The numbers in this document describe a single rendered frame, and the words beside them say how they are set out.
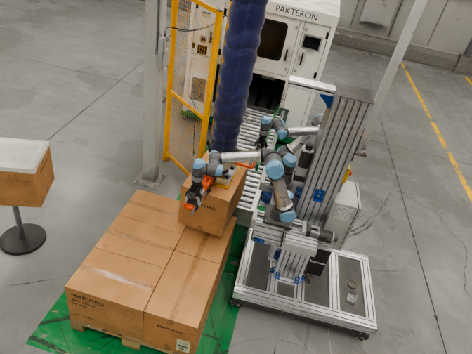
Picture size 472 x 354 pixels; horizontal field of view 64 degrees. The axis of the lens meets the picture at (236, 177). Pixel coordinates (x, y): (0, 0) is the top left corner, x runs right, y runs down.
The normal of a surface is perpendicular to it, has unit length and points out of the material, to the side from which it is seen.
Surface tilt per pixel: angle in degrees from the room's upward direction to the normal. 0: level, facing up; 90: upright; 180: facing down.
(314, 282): 0
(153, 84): 91
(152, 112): 90
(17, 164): 0
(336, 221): 90
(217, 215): 90
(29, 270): 0
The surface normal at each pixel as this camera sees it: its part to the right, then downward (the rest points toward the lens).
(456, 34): -0.18, 0.57
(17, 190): 0.09, 0.61
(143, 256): 0.16, -0.79
